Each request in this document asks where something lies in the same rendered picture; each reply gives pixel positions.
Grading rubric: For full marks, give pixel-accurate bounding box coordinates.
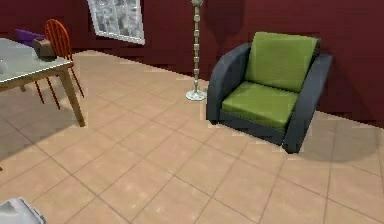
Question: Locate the pale beaded floor lamp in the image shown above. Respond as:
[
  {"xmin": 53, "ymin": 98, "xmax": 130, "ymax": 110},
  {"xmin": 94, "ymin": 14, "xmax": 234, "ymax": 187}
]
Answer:
[{"xmin": 185, "ymin": 0, "xmax": 208, "ymax": 102}]

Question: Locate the green and grey armchair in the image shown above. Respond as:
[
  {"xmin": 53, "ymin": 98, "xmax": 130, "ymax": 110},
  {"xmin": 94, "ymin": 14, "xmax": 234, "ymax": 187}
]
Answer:
[{"xmin": 205, "ymin": 31, "xmax": 334, "ymax": 155}]

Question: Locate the white framed window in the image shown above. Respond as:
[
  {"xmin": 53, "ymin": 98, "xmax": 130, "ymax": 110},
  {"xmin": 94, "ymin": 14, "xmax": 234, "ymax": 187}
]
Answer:
[{"xmin": 86, "ymin": 0, "xmax": 146, "ymax": 46}]

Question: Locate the red slatted chair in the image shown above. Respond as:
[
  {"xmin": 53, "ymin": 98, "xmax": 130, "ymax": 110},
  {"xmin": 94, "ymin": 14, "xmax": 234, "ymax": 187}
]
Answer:
[{"xmin": 34, "ymin": 18, "xmax": 85, "ymax": 111}]

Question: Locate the brown box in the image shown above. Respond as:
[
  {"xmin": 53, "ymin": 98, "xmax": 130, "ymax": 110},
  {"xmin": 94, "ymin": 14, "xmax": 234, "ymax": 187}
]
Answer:
[{"xmin": 32, "ymin": 38, "xmax": 58, "ymax": 62}]

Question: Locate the glass top wooden table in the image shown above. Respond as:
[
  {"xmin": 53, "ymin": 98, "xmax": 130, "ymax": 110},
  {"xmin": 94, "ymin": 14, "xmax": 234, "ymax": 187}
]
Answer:
[{"xmin": 0, "ymin": 37, "xmax": 87, "ymax": 128}]

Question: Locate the pale grey bin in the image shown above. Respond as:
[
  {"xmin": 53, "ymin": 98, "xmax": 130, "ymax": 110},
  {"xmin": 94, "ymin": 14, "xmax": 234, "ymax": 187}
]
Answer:
[{"xmin": 0, "ymin": 197, "xmax": 47, "ymax": 224}]

